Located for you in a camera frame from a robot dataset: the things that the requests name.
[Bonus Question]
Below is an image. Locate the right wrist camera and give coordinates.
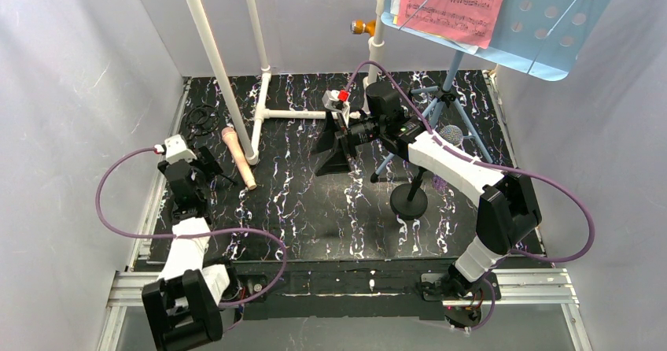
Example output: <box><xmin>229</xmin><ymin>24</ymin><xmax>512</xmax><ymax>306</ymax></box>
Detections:
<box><xmin>322</xmin><ymin>90</ymin><xmax>350</xmax><ymax>126</ymax></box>

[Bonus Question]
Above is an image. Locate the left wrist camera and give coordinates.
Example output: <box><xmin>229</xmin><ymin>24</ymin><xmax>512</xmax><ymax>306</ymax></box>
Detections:
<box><xmin>153</xmin><ymin>135</ymin><xmax>197</xmax><ymax>164</ymax></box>

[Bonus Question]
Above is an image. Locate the purple glitter microphone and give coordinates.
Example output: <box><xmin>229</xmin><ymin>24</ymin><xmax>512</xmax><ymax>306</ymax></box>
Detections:
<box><xmin>431</xmin><ymin>124</ymin><xmax>465</xmax><ymax>192</ymax></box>

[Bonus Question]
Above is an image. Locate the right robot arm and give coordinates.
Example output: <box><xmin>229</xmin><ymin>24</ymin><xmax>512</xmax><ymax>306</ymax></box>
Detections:
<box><xmin>311</xmin><ymin>81</ymin><xmax>542</xmax><ymax>300</ymax></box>

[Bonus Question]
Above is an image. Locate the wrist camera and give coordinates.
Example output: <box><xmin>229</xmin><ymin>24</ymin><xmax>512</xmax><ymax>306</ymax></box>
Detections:
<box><xmin>322</xmin><ymin>90</ymin><xmax>350</xmax><ymax>126</ymax></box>
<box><xmin>153</xmin><ymin>135</ymin><xmax>197</xmax><ymax>164</ymax></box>

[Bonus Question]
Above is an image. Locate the purple cable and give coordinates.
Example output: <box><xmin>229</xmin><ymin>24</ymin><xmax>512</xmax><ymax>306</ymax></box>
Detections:
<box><xmin>95</xmin><ymin>146</ymin><xmax>289</xmax><ymax>334</ymax></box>
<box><xmin>344</xmin><ymin>61</ymin><xmax>596</xmax><ymax>331</ymax></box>

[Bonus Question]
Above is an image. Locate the orange knob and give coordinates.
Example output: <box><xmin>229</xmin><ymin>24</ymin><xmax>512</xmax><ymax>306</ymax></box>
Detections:
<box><xmin>350</xmin><ymin>20</ymin><xmax>376</xmax><ymax>37</ymax></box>

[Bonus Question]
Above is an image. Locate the blue music stand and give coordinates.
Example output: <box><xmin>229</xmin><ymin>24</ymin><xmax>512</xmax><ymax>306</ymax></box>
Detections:
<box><xmin>370</xmin><ymin>0</ymin><xmax>629</xmax><ymax>184</ymax></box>

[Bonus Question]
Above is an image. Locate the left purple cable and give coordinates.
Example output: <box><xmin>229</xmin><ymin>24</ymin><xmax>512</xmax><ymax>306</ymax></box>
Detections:
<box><xmin>95</xmin><ymin>146</ymin><xmax>289</xmax><ymax>334</ymax></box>

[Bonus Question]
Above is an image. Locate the pink sheet music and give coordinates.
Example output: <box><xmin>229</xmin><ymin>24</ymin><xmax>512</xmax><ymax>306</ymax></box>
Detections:
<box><xmin>390</xmin><ymin>0</ymin><xmax>503</xmax><ymax>50</ymax></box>

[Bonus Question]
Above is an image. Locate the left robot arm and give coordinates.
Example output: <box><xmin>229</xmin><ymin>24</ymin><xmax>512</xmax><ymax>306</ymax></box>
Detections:
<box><xmin>142</xmin><ymin>136</ymin><xmax>230</xmax><ymax>350</ymax></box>

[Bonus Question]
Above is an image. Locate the black round-base microphone stand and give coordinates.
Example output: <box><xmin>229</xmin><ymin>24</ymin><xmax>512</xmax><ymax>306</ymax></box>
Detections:
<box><xmin>389</xmin><ymin>167</ymin><xmax>428</xmax><ymax>220</ymax></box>

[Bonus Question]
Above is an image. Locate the pink microphone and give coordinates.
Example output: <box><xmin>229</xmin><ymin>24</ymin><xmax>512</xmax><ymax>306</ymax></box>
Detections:
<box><xmin>221</xmin><ymin>127</ymin><xmax>257</xmax><ymax>190</ymax></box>

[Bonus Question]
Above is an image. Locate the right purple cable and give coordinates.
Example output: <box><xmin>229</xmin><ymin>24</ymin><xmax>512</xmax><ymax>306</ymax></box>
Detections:
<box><xmin>344</xmin><ymin>61</ymin><xmax>596</xmax><ymax>331</ymax></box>

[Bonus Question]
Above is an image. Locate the white PVC pipe frame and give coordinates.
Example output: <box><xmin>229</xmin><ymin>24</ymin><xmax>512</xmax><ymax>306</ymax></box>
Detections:
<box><xmin>175</xmin><ymin>0</ymin><xmax>389</xmax><ymax>166</ymax></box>

